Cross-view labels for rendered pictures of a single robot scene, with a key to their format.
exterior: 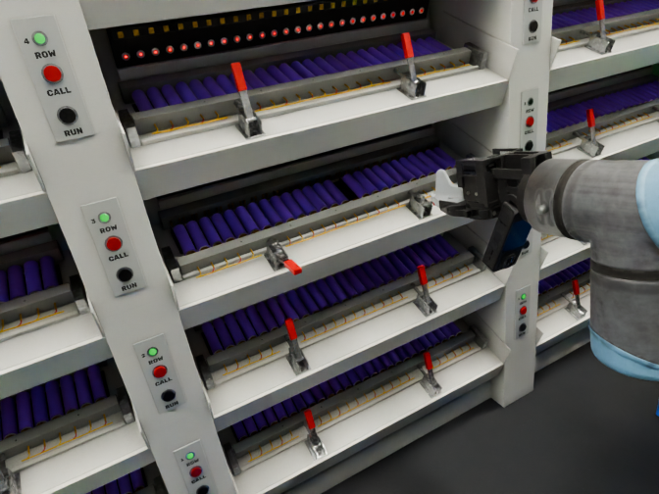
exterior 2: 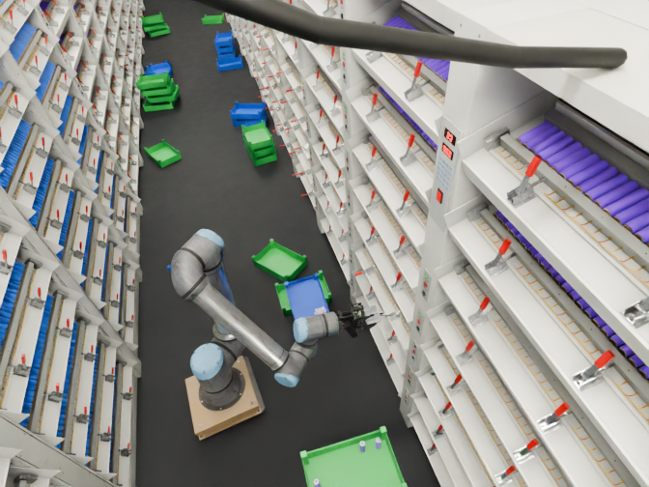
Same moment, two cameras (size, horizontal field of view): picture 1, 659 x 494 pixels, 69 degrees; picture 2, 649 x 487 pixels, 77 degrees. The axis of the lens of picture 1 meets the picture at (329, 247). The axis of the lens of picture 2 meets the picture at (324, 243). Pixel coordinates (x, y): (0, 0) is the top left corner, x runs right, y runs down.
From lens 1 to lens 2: 180 cm
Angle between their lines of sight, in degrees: 80
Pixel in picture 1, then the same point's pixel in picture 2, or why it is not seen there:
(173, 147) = (363, 226)
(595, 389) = (402, 457)
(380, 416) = (380, 340)
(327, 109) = (384, 261)
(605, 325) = not seen: hidden behind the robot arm
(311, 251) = (374, 280)
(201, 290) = (360, 254)
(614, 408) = not seen: hidden behind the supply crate
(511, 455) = (373, 399)
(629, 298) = not seen: hidden behind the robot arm
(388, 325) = (383, 326)
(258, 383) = (364, 286)
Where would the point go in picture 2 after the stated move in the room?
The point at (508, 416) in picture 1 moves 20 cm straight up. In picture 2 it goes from (393, 409) to (396, 390)
